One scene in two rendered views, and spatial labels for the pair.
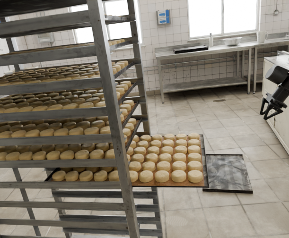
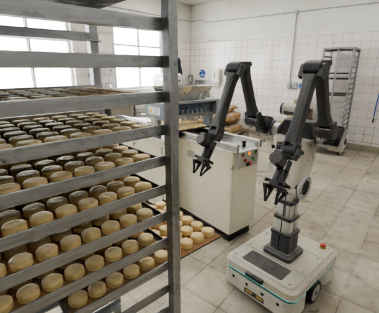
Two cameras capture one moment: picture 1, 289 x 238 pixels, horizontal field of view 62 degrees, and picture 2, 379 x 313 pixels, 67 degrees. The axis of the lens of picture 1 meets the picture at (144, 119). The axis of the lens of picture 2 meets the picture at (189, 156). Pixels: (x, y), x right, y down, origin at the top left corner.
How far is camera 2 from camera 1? 0.73 m
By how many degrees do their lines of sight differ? 51
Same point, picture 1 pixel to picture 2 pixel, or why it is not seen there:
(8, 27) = (66, 104)
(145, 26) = not seen: outside the picture
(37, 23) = (107, 102)
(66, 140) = (117, 236)
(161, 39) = not seen: outside the picture
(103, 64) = (175, 143)
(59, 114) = (114, 206)
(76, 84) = (138, 167)
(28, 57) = (87, 141)
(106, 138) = (158, 219)
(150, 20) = not seen: outside the picture
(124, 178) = (177, 254)
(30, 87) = (82, 181)
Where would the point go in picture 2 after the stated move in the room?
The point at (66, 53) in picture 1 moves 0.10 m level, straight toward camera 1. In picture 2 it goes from (133, 135) to (169, 138)
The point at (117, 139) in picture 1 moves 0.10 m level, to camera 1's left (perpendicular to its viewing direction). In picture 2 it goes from (177, 214) to (154, 229)
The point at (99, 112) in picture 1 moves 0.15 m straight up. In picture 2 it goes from (156, 192) to (154, 142)
